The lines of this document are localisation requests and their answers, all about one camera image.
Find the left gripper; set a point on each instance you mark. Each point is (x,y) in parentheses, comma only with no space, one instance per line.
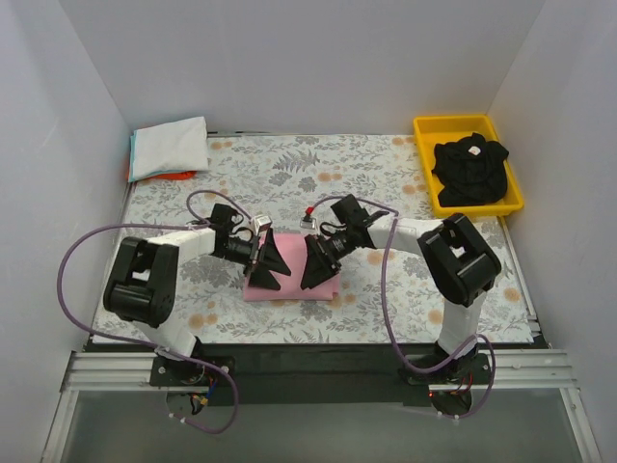
(257,258)

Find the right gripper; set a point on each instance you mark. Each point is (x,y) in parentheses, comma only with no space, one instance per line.
(325,253)

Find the pink t-shirt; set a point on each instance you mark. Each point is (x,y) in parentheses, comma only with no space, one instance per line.
(294,252)

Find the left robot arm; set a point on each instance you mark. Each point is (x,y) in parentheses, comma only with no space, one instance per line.
(142,284)

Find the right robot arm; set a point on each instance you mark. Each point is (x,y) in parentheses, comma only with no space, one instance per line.
(461,263)

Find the floral patterned table mat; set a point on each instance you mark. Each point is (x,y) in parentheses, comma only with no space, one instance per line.
(381,296)

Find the folded orange t-shirt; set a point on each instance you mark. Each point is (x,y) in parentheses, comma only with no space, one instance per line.
(175,176)

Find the folded teal t-shirt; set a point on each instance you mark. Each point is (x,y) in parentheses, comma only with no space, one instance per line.
(131,154)

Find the black t-shirt in bin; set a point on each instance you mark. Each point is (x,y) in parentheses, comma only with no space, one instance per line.
(471,170)

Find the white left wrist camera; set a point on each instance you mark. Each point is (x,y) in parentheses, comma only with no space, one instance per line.
(260,224)

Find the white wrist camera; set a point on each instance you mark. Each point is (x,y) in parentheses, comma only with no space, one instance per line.
(309,225)
(260,224)

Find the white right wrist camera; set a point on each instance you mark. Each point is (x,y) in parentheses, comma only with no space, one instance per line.
(309,225)

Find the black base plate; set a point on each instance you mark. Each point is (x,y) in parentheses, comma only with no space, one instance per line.
(309,373)

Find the aluminium frame rail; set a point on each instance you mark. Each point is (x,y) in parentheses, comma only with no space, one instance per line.
(125,371)

